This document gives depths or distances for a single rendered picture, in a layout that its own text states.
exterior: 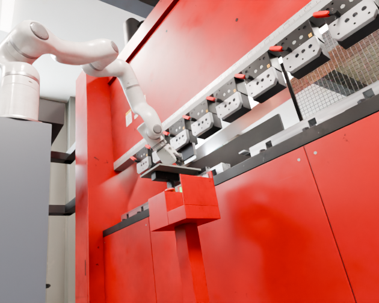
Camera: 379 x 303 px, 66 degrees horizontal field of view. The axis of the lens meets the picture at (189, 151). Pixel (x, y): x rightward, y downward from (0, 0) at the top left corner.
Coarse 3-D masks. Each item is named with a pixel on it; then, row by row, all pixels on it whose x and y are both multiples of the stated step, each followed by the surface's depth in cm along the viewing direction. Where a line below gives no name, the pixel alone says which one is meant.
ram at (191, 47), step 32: (192, 0) 179; (224, 0) 155; (256, 0) 137; (288, 0) 123; (160, 32) 204; (192, 32) 174; (224, 32) 151; (256, 32) 134; (288, 32) 121; (160, 64) 197; (192, 64) 169; (224, 64) 148; (160, 96) 192; (192, 96) 165; (128, 128) 220; (128, 160) 216
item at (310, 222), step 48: (336, 144) 88; (240, 192) 114; (288, 192) 98; (336, 192) 86; (144, 240) 162; (240, 240) 111; (288, 240) 96; (336, 240) 84; (144, 288) 155; (240, 288) 108; (288, 288) 94; (336, 288) 83
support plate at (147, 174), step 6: (156, 168) 141; (162, 168) 143; (168, 168) 144; (174, 168) 145; (180, 168) 146; (186, 168) 148; (192, 168) 150; (198, 168) 153; (144, 174) 147; (150, 174) 148; (186, 174) 156; (192, 174) 158
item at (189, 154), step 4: (192, 144) 164; (184, 148) 169; (188, 148) 166; (192, 148) 163; (184, 152) 168; (188, 152) 165; (192, 152) 163; (196, 152) 163; (184, 156) 168; (188, 156) 165; (192, 156) 164; (184, 160) 167; (188, 160) 166; (192, 160) 163
